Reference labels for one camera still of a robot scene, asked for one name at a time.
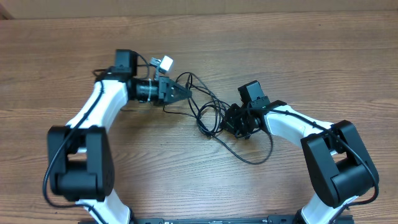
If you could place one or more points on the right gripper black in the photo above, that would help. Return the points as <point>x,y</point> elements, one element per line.
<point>230,125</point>

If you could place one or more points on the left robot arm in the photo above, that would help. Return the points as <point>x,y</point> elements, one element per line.
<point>80,165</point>

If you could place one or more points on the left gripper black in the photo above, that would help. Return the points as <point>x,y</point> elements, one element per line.
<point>164,89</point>

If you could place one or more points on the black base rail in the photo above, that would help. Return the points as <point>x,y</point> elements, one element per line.
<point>271,219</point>

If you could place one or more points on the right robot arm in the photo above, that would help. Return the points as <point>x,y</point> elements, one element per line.
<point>341,170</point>

